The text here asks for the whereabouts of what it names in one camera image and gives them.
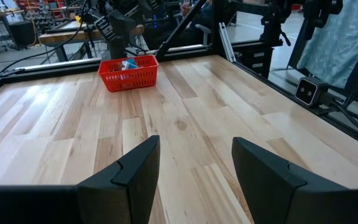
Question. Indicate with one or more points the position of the teal cube wall charger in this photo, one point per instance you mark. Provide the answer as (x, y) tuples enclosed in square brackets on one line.
[(132, 63)]

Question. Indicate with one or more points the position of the person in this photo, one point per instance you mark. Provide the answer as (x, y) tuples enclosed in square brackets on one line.
[(197, 12)]

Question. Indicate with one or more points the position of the wooden workbench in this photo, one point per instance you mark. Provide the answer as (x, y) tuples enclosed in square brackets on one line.
[(73, 35)]

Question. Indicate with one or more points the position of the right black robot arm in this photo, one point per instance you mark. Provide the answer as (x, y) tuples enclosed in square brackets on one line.
[(117, 31)]

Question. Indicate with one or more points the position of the black aluminium table frame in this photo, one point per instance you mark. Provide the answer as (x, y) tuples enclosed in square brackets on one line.
[(191, 51)]

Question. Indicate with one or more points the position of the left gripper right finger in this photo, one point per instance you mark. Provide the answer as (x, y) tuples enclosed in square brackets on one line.
[(275, 193)]

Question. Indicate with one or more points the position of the red slotted plastic basket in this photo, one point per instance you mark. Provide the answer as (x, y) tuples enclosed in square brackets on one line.
[(129, 79)]

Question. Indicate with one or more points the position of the silver aluminium extrusion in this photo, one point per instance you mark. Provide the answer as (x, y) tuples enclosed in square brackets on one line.
[(227, 42)]

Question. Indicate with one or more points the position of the black table-level camera box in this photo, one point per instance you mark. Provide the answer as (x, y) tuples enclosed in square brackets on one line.
[(309, 91)]

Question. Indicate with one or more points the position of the pale patterned curtain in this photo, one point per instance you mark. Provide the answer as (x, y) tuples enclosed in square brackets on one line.
[(337, 40)]

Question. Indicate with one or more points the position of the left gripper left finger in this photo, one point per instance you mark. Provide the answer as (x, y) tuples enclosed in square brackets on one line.
[(123, 193)]

